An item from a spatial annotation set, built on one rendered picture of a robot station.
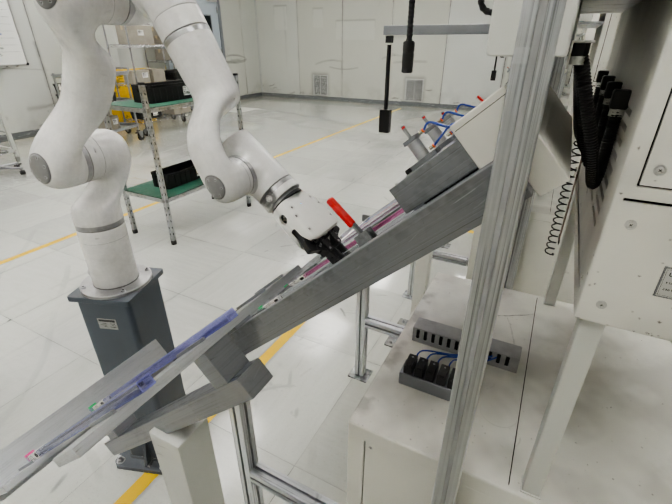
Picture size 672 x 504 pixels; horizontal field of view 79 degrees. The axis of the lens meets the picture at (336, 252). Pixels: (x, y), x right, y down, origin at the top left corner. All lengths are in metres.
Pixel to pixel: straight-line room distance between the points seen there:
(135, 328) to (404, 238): 0.90
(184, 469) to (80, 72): 0.79
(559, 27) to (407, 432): 0.73
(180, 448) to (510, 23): 0.67
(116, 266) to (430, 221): 0.91
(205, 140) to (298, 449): 1.21
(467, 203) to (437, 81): 9.14
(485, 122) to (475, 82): 8.96
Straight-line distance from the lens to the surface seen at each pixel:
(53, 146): 1.13
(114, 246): 1.24
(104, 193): 1.23
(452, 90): 9.62
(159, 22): 0.87
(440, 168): 0.61
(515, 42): 0.49
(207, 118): 0.77
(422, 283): 1.89
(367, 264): 0.66
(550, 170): 0.57
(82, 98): 1.08
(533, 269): 2.22
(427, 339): 1.10
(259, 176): 0.79
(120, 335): 1.35
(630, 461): 1.03
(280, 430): 1.71
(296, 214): 0.77
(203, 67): 0.83
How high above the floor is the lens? 1.33
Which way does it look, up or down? 28 degrees down
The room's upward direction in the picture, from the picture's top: straight up
